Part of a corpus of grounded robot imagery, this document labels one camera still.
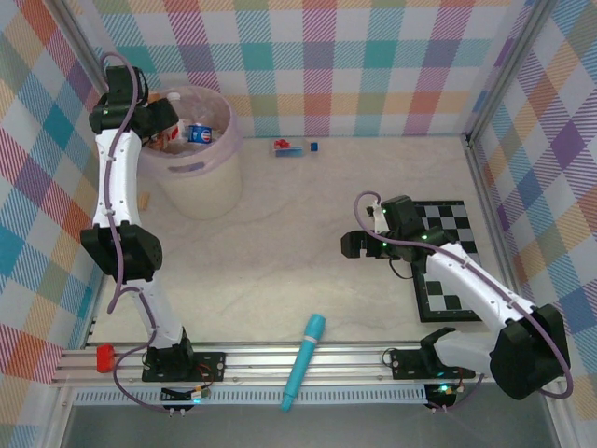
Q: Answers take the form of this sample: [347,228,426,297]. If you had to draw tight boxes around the small circuit board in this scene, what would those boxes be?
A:
[160,385,212,406]
[424,381,463,403]

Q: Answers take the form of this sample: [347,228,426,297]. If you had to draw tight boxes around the blue label cola bottle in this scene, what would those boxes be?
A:
[187,122,215,145]

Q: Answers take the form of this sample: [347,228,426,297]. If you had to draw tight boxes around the red button block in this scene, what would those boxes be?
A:
[95,343,117,374]

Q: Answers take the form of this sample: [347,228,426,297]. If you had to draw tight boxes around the thin black cable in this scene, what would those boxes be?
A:
[389,258,415,281]

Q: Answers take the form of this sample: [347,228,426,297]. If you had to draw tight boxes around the white slotted cable duct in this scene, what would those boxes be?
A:
[74,387,429,406]

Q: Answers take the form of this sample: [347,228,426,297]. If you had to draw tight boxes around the grey metal panel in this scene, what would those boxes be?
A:
[60,403,561,448]

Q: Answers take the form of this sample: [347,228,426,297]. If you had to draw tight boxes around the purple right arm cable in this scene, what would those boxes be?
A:
[354,189,576,400]

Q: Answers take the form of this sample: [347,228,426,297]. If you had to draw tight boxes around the teal marker pen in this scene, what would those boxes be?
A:
[279,313,327,413]

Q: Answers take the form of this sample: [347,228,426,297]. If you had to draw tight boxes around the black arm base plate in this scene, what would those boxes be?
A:
[141,350,229,385]
[388,347,477,382]

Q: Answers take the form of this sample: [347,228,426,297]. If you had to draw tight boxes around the cream bin with pink liner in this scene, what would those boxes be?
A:
[139,85,244,221]

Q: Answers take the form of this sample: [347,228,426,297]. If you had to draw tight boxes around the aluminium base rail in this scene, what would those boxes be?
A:
[49,340,495,388]

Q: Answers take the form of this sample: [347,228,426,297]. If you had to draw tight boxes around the aluminium frame post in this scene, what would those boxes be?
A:
[461,0,560,147]
[53,0,136,122]

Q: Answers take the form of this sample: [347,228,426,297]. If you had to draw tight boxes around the black white checkerboard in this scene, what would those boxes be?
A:
[410,199,481,324]

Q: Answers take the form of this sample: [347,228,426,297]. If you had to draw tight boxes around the clear bottle red blue label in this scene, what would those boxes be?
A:
[269,137,321,159]

